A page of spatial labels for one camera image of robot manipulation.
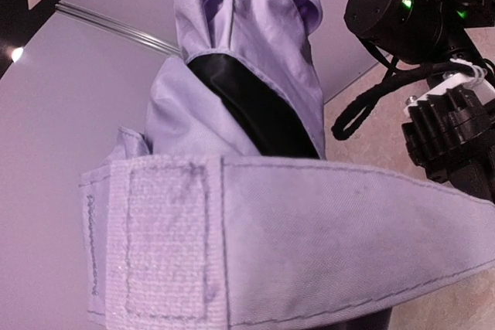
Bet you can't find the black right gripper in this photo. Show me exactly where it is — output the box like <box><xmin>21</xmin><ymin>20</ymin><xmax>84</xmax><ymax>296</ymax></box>
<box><xmin>447</xmin><ymin>151</ymin><xmax>494</xmax><ymax>202</ymax></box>

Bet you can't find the lilac folding umbrella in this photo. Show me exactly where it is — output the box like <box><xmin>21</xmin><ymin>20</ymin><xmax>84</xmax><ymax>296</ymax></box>
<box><xmin>79</xmin><ymin>0</ymin><xmax>494</xmax><ymax>329</ymax></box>

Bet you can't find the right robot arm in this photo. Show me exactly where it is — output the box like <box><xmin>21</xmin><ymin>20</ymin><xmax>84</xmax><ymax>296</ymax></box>
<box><xmin>332</xmin><ymin>0</ymin><xmax>494</xmax><ymax>200</ymax></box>

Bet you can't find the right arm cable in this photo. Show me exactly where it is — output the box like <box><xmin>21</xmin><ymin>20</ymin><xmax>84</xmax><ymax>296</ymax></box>
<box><xmin>330</xmin><ymin>36</ymin><xmax>495</xmax><ymax>142</ymax></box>

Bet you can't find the right frame post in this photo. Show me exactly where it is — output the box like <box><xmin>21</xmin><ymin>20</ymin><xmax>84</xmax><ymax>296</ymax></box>
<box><xmin>55</xmin><ymin>2</ymin><xmax>180</xmax><ymax>56</ymax></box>

